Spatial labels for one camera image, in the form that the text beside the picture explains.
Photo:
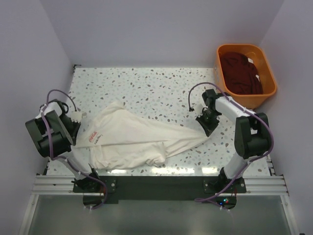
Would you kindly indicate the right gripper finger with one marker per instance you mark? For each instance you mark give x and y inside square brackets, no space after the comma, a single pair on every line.
[204,125]
[211,126]

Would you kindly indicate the dark red t shirt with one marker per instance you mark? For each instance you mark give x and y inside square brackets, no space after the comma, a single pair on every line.
[240,75]

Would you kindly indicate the aluminium frame rail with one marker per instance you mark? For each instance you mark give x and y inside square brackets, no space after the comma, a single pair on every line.
[259,178]

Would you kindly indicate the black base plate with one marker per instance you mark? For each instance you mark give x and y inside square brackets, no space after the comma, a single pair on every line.
[153,188]

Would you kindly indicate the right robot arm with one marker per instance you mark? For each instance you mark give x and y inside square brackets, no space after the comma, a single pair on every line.
[252,138]

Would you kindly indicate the orange plastic basket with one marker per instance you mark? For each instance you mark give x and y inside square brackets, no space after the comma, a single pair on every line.
[258,58]

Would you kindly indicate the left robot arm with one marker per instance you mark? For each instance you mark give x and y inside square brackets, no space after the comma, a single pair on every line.
[54,135]

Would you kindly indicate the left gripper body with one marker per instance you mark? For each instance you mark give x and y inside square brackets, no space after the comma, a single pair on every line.
[74,128]

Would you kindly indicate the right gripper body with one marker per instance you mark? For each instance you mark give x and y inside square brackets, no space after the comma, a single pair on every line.
[208,122]

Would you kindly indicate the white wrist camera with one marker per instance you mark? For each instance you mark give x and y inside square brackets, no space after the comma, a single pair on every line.
[197,109]
[77,116]

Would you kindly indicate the white t shirt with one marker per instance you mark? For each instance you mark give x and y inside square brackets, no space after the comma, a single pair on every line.
[119,139]

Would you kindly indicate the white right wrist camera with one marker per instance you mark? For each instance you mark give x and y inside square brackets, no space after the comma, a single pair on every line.
[197,109]

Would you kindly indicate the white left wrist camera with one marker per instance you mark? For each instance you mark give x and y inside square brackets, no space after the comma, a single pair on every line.
[77,116]

